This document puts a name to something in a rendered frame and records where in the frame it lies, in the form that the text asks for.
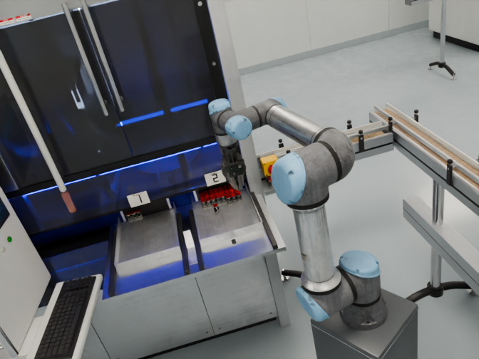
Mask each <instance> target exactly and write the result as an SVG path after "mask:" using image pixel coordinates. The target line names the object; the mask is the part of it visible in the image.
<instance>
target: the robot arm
mask: <svg viewBox="0 0 479 359"><path fill-rule="evenodd" d="M208 108H209V112H210V114H209V115H210V118H211V121H212V126H213V129H214V132H215V138H216V141H217V144H218V147H219V149H220V152H221V155H225V156H222V159H221V162H222V165H220V166H221V168H222V174H223V176H224V177H225V178H226V179H227V180H228V182H229V183H230V184H231V185H232V187H233V188H234V189H236V190H237V191H240V190H241V188H242V186H244V174H247V173H246V165H245V163H244V159H242V156H241V154H239V153H238V152H236V146H238V140H244V139H246V138H247V137H248V136H249V135H250V134H251V132H252V130H255V129H257V128H260V127H262V126H264V125H269V126H270V127H272V128H274V129H275V130H277V131H279V132H280V133H282V134H284V135H286V136H287V137H289V138H291V139H292V140H294V141H295V142H298V143H299V144H300V145H302V146H304V147H303V148H302V149H299V150H297V151H295V152H290V153H288V154H286V155H285V156H283V157H281V158H279V159H278V160H277V161H276V162H275V163H274V164H273V166H272V173H271V177H272V185H273V188H274V189H275V191H276V192H275V193H276V195H277V196H278V198H279V200H280V201H281V202H283V203H284V204H286V205H287V206H288V208H290V209H292V211H293V215H294V221H295V225H296V230H297V236H298V240H299V247H300V252H301V255H302V262H303V266H304V271H303V272H302V274H301V283H302V285H301V286H298V288H296V290H295V293H296V296H297V298H298V300H299V302H300V304H301V305H302V307H303V309H304V310H305V311H306V312H307V313H308V315H309V316H310V317H311V318H312V319H314V320H315V321H323V320H325V319H327V318H330V316H332V315H334V314H335V313H337V312H340V316H341V319H342V320H343V322H345V324H346V325H348V326H350V327H352V328H354V329H356V330H360V331H369V330H373V329H376V328H378V327H380V326H382V325H383V324H384V323H385V321H386V319H387V317H388V307H387V304H386V302H385V300H384V299H383V296H382V295H381V279H380V273H381V270H380V268H379V262H378V259H377V258H376V257H375V256H374V255H373V254H371V253H369V252H367V251H363V250H350V251H346V252H344V253H343V254H342V255H341V256H340V259H339V265H338V266H334V260H333V255H332V250H331V242H330V236H329V228H328V222H327V217H326V208H325V204H326V203H327V202H328V200H329V186H330V185H332V184H334V183H336V182H338V181H340V180H342V179H343V178H345V177H346V176H347V175H348V174H349V173H350V171H351V169H352V167H353V166H354V161H355V150H354V146H353V144H352V142H351V141H350V139H349V138H348V137H347V136H346V135H345V134H344V133H343V132H341V131H340V130H337V129H336V128H333V127H326V128H325V127H323V126H321V125H319V124H317V123H315V122H313V121H311V120H309V119H307V118H305V117H303V116H301V115H299V114H297V113H295V112H293V111H291V110H289V109H287V105H286V103H285V102H284V101H283V99H282V98H280V97H275V98H269V99H267V100H266V101H263V102H261V103H258V104H256V105H253V106H250V107H248V108H245V109H243V110H240V111H237V112H235V111H233V110H232V109H231V105H230V102H229V101H228V99H225V98H221V99H217V100H214V101H212V102H211V103H210V104H209V105H208ZM236 176H237V180H238V184H236V181H235V179H234V177H236Z"/></svg>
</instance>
